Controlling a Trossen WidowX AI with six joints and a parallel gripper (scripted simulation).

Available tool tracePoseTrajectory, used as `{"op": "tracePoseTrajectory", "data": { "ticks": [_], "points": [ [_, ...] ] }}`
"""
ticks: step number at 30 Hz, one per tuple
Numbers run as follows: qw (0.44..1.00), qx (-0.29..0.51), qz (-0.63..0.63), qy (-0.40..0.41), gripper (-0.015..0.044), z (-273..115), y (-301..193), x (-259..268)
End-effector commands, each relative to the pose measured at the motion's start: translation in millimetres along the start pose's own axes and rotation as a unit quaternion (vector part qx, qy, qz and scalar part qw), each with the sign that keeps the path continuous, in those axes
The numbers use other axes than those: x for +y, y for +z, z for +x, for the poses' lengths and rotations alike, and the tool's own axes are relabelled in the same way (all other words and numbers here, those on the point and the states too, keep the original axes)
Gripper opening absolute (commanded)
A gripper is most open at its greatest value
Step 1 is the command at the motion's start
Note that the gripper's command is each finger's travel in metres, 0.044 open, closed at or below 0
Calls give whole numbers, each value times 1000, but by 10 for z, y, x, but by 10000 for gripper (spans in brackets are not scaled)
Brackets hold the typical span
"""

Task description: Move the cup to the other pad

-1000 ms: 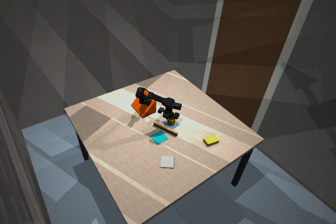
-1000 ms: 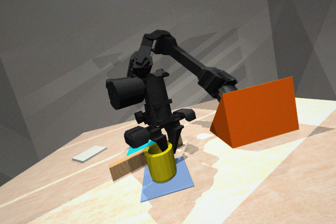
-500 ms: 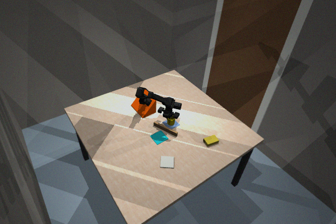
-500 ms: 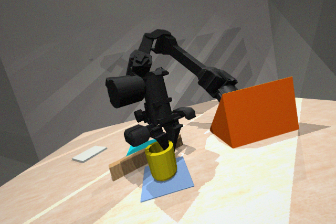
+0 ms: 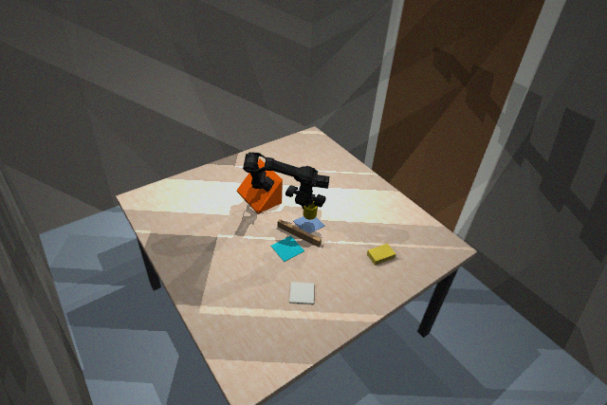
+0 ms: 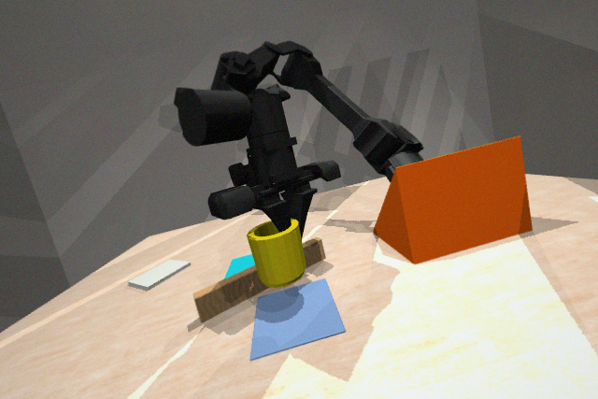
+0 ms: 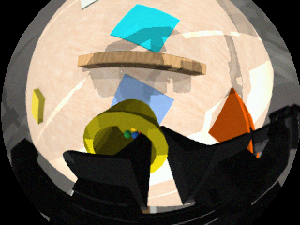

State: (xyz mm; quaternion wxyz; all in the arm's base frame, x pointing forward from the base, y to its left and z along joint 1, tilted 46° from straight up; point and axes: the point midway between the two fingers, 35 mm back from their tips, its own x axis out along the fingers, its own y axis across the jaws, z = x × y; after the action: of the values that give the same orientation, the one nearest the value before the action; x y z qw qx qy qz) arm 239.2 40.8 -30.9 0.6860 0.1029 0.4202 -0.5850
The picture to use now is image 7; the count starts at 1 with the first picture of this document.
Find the brown wooden beam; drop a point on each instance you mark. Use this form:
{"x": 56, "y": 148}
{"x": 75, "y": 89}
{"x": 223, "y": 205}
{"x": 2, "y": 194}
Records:
{"x": 159, "y": 60}

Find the olive-yellow cup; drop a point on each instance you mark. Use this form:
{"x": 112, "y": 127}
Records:
{"x": 105, "y": 133}

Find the white flat rectangular slab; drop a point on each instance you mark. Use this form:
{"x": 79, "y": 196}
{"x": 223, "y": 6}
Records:
{"x": 87, "y": 3}

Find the yellow flat block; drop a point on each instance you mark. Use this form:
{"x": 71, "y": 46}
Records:
{"x": 37, "y": 106}

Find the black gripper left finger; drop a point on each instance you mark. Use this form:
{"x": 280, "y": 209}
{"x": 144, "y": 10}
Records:
{"x": 130, "y": 167}

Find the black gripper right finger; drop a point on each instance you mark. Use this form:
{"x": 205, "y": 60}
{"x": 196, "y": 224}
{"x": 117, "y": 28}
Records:
{"x": 192, "y": 162}

